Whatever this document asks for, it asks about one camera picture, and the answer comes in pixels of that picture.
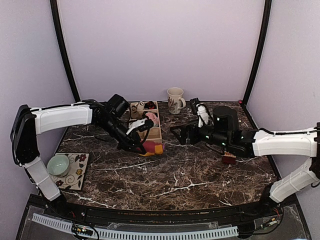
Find black red rolled sock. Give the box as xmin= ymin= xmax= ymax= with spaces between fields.
xmin=144 ymin=101 xmax=157 ymax=110

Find wooden compartment organizer box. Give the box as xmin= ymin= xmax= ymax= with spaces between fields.
xmin=127 ymin=101 xmax=163 ymax=144

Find floral patterned tile coaster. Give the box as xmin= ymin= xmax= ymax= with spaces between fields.
xmin=49 ymin=152 xmax=90 ymax=191

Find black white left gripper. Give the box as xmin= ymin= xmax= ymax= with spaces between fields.
xmin=98 ymin=116 xmax=147 ymax=154

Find seashell coral ceramic mug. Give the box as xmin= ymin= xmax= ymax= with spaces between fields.
xmin=167 ymin=87 xmax=186 ymax=115

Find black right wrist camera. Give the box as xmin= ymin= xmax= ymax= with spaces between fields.
xmin=212 ymin=106 xmax=239 ymax=131

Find white ribbed rolled sock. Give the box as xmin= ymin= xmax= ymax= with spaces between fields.
xmin=136 ymin=101 xmax=145 ymax=111

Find maroon purple orange striped sock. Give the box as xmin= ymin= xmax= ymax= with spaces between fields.
xmin=140 ymin=140 xmax=165 ymax=157

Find black corner post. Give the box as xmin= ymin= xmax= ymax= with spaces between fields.
xmin=49 ymin=0 xmax=81 ymax=102
xmin=242 ymin=0 xmax=272 ymax=108

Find black front frame rail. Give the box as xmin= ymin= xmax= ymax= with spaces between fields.
xmin=23 ymin=194 xmax=301 ymax=226

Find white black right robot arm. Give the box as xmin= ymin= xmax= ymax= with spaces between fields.
xmin=170 ymin=98 xmax=320 ymax=217

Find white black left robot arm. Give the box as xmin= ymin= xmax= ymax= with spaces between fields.
xmin=10 ymin=98 xmax=154 ymax=218

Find black left corner post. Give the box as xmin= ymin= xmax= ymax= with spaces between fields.
xmin=49 ymin=0 xmax=81 ymax=102

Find pink rolled sock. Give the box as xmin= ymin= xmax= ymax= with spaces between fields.
xmin=145 ymin=112 xmax=159 ymax=128

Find small green cup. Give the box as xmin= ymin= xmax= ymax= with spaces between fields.
xmin=47 ymin=154 xmax=70 ymax=177

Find beige rolled sock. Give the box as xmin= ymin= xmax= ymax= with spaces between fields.
xmin=130 ymin=106 xmax=142 ymax=120

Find cream olive striped sock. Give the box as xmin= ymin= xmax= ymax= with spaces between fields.
xmin=221 ymin=151 xmax=236 ymax=165

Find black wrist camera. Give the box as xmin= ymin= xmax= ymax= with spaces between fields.
xmin=212 ymin=106 xmax=239 ymax=131
xmin=107 ymin=94 xmax=130 ymax=118

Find black right corner post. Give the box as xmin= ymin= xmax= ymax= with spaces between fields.
xmin=242 ymin=0 xmax=272 ymax=108

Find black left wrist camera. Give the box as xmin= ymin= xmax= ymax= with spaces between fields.
xmin=107 ymin=94 xmax=130 ymax=118

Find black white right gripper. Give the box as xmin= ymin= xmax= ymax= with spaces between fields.
xmin=170 ymin=119 xmax=231 ymax=149

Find white slotted cable duct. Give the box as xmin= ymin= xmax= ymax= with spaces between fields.
xmin=31 ymin=213 xmax=239 ymax=240

